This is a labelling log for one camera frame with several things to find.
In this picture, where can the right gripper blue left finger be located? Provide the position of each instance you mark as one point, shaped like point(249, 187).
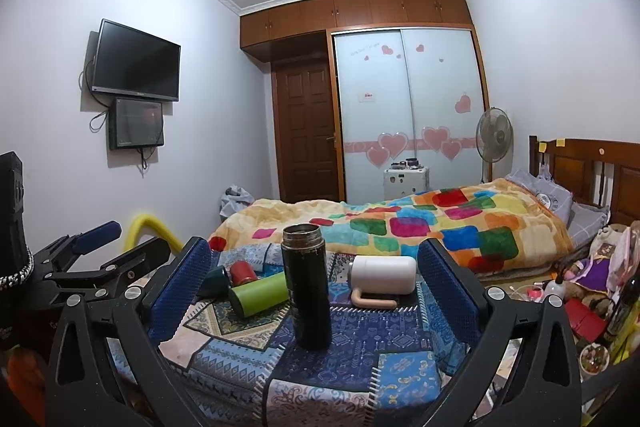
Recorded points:
point(83, 384)

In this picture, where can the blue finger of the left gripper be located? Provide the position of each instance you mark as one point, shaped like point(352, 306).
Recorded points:
point(140, 260)
point(85, 243)

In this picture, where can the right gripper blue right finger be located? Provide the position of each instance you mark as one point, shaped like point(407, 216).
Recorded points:
point(543, 388)

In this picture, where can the black thermos cup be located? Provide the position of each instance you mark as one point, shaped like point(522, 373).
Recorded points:
point(304, 262)

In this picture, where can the dark green cup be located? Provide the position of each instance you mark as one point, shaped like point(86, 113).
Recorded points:
point(215, 285)

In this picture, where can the red cup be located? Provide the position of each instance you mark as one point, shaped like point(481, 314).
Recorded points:
point(241, 273)

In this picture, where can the yellow foam tube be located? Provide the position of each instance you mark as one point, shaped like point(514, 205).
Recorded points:
point(146, 224)

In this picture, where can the colourful patch yellow duvet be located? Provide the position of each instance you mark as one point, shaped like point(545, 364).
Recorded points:
point(487, 228)

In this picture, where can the white plastic bottle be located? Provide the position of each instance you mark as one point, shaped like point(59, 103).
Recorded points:
point(555, 291)

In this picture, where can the blue patchwork blanket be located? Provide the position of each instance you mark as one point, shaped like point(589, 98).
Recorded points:
point(383, 368)

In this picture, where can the white small cabinet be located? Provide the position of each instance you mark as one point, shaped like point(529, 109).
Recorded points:
point(404, 182)

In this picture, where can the grey clothes bundle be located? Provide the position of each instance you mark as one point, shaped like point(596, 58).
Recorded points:
point(234, 199)

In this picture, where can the red box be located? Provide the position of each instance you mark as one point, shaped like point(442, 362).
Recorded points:
point(584, 323)

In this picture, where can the grey pillow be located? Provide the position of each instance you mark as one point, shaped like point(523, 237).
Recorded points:
point(583, 221)

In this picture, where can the plush toy pile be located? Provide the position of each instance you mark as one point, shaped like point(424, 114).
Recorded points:
point(598, 280)

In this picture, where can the standing electric fan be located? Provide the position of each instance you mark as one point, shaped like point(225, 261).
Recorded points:
point(494, 136)

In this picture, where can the wooden headboard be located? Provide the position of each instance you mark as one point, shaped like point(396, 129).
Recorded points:
point(597, 172)

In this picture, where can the frosted sliding wardrobe doors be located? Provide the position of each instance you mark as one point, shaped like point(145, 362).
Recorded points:
point(409, 97)

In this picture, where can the brown wooden door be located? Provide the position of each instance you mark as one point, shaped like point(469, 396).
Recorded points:
point(304, 131)

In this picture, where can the wooden overhead cabinets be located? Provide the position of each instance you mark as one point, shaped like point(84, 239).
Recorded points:
point(301, 27)

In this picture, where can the white mug with handle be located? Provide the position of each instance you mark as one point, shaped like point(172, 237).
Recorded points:
point(377, 281)

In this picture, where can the small wall monitor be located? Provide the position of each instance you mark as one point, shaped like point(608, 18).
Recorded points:
point(135, 124)

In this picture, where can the large wall television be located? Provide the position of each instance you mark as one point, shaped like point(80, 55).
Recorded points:
point(131, 62)

